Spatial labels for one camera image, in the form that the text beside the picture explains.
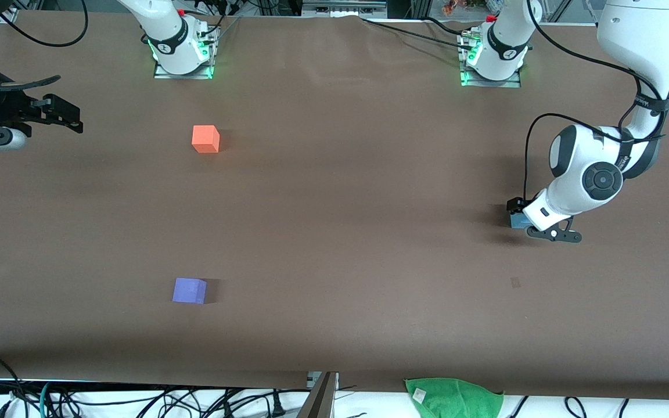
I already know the green cloth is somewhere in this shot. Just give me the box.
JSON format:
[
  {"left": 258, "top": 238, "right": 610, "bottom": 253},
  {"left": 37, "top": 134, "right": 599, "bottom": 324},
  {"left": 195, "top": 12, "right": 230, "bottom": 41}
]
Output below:
[{"left": 404, "top": 377, "right": 505, "bottom": 418}]

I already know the aluminium frame rail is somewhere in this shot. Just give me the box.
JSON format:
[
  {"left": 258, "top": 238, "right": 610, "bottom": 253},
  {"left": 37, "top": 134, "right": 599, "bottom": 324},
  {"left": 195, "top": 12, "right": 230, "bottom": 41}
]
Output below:
[{"left": 303, "top": 0, "right": 387, "bottom": 18}]

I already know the brown table cover sheet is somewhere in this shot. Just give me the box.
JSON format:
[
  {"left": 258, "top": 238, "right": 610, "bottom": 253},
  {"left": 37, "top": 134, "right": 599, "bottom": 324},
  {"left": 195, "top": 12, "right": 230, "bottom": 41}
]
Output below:
[{"left": 0, "top": 10, "right": 669, "bottom": 401}]

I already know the grey metal camera post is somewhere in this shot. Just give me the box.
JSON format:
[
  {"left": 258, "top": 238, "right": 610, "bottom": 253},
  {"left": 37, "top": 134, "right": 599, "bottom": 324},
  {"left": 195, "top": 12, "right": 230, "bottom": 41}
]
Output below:
[{"left": 297, "top": 372, "right": 339, "bottom": 418}]

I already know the purple cube block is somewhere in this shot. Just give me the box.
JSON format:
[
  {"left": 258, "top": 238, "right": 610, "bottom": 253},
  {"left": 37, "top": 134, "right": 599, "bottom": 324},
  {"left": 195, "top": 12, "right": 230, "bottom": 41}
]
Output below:
[{"left": 172, "top": 278, "right": 208, "bottom": 305}]

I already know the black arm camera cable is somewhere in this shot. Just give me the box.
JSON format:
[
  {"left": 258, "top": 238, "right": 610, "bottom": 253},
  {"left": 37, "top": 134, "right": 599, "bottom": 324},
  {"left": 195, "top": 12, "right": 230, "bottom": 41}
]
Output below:
[
  {"left": 523, "top": 0, "right": 669, "bottom": 201},
  {"left": 0, "top": 0, "right": 88, "bottom": 92}
]

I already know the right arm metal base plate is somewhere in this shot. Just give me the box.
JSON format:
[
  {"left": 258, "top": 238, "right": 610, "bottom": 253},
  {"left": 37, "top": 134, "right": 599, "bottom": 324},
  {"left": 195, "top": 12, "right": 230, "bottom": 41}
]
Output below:
[{"left": 153, "top": 26, "right": 220, "bottom": 80}]

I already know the orange cube block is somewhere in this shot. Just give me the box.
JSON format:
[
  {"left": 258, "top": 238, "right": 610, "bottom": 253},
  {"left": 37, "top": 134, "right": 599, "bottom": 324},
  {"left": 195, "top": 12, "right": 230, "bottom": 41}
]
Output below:
[{"left": 192, "top": 125, "right": 221, "bottom": 154}]

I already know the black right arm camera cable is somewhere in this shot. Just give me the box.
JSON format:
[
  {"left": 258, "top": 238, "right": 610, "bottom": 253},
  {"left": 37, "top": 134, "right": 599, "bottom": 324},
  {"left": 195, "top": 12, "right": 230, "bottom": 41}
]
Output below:
[{"left": 0, "top": 0, "right": 88, "bottom": 92}]

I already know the black cable across table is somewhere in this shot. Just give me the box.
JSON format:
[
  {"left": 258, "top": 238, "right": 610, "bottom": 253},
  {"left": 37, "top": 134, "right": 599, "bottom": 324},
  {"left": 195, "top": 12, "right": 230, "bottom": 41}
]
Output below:
[{"left": 361, "top": 16, "right": 469, "bottom": 50}]

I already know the short black table cable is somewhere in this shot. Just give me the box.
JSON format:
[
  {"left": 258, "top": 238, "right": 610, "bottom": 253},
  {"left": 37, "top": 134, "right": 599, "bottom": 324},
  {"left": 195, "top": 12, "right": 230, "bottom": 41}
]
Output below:
[{"left": 422, "top": 16, "right": 469, "bottom": 37}]

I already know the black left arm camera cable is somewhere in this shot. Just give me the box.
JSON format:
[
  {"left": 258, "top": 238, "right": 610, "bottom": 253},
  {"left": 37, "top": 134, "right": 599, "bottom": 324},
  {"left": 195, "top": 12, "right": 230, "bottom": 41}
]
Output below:
[{"left": 523, "top": 0, "right": 669, "bottom": 201}]

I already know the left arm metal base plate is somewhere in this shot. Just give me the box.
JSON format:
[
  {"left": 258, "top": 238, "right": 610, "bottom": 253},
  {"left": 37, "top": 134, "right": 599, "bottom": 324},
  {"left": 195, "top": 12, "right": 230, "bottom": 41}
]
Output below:
[{"left": 458, "top": 32, "right": 522, "bottom": 89}]

